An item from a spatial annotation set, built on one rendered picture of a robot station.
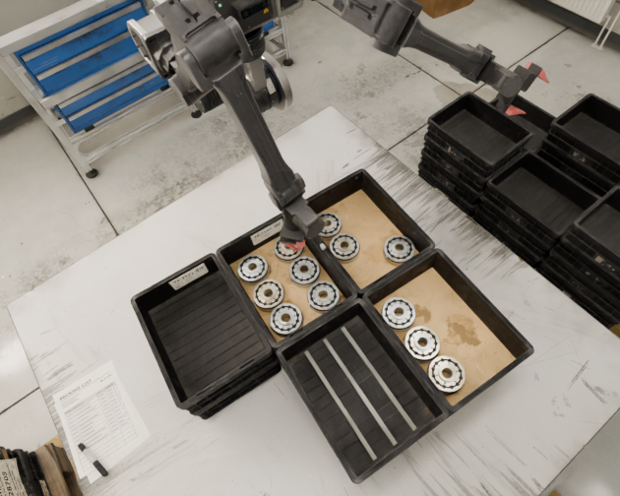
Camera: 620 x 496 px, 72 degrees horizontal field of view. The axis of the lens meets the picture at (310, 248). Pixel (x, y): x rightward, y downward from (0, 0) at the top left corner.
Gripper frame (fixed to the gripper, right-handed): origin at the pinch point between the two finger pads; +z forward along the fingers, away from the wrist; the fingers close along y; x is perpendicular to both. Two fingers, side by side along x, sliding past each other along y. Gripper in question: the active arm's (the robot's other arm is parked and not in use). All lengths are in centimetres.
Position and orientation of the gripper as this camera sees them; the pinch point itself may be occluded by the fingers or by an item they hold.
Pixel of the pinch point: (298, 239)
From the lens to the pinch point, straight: 122.6
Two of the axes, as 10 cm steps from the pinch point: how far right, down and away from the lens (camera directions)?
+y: 2.4, -8.5, 4.7
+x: -9.7, -1.7, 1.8
